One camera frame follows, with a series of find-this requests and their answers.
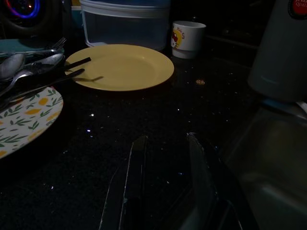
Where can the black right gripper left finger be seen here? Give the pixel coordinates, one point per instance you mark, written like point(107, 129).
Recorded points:
point(129, 191)

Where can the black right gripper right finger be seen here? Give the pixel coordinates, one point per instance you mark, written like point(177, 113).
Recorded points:
point(206, 187)

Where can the stainless steel sink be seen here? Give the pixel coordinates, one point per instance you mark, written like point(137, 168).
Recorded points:
point(275, 155)

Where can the small tan crumb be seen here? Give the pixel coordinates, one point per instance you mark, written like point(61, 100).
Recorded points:
point(200, 82)

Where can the yellow plate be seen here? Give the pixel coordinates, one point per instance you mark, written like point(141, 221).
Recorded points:
point(124, 67)

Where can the lemon print plate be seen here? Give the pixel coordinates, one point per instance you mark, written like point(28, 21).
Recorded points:
point(24, 119)

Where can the black chopstick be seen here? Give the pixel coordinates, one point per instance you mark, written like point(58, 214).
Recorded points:
point(76, 72)
point(81, 61)

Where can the white cartoon print mug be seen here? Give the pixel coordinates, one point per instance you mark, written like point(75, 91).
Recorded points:
point(189, 40)

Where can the grey water filter canister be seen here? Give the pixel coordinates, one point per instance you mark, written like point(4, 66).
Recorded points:
point(280, 52)

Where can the silver spoon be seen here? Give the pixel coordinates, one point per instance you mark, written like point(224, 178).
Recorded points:
point(22, 74)
point(51, 59)
point(12, 64)

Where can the silver fork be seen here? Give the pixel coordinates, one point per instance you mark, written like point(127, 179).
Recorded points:
point(60, 43)

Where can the white stacked food container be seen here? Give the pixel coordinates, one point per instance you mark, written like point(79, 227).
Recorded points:
point(124, 26)

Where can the light blue plate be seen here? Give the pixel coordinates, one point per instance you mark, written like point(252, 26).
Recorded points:
point(14, 45)

